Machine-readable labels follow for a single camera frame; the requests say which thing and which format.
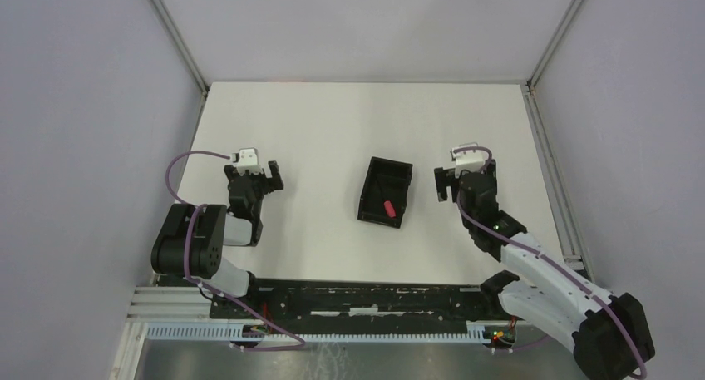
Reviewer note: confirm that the right aluminium corner post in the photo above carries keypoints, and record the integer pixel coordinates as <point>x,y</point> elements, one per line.
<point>570,14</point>

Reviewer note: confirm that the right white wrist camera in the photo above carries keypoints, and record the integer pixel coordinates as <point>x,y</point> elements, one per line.
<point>470,158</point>

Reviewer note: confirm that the aluminium front rail frame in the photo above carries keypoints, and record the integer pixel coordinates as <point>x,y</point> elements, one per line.
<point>180,301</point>

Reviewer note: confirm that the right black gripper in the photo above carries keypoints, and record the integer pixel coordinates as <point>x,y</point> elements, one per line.
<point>445,178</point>

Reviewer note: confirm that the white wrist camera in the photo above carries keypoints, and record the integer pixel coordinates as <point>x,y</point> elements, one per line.
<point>245,157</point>
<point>470,158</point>

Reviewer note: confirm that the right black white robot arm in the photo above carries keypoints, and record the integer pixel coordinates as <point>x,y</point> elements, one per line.
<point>607,334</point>

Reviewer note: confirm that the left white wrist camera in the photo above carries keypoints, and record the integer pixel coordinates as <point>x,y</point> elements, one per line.
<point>245,157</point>

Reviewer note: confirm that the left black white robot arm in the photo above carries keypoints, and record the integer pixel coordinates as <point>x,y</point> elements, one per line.
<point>192,240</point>

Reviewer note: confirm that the white slotted cable duct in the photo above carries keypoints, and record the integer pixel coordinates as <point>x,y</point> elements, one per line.
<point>474,334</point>

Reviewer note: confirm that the black plastic bin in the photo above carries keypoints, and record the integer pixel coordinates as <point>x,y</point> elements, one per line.
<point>397,178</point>

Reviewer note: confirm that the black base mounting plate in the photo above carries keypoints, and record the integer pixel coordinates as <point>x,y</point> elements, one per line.
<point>355,308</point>

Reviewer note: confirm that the left aluminium corner post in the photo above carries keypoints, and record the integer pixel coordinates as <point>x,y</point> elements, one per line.
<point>168,23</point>

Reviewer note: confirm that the aluminium corner post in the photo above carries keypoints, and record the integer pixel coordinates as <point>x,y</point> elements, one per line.
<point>168,23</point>
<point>570,14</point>

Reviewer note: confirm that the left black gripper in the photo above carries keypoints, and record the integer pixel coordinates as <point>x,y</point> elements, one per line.
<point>272,184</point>

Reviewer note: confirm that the red handled screwdriver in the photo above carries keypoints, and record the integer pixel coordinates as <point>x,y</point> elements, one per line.
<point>386,201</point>

